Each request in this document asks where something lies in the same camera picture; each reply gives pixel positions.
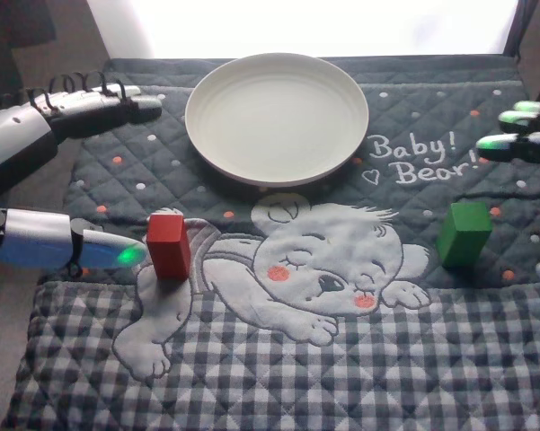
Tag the white round plate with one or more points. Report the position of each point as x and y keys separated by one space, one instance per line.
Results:
x=276 y=119

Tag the green wooden block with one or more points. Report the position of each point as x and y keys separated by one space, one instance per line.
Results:
x=462 y=238

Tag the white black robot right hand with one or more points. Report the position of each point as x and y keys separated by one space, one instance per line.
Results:
x=503 y=144

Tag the grey quilt with printed bear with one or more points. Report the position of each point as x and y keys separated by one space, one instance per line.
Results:
x=274 y=341

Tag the red wooden block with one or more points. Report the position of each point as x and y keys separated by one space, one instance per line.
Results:
x=168 y=251

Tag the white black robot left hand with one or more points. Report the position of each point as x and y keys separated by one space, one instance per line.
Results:
x=13 y=134

